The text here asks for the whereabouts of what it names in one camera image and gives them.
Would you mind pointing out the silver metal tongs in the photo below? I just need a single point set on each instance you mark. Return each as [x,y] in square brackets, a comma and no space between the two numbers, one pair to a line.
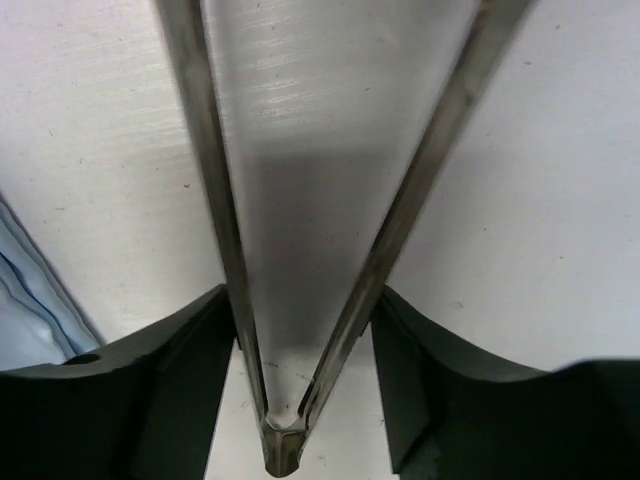
[489,36]

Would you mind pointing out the light blue cloth placemat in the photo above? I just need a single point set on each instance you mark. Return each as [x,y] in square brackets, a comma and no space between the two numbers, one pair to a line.
[40,324]

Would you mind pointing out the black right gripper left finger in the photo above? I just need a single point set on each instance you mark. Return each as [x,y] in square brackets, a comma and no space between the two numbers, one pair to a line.
[142,407]

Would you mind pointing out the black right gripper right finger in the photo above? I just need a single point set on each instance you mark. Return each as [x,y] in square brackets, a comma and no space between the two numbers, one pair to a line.
[455,411]

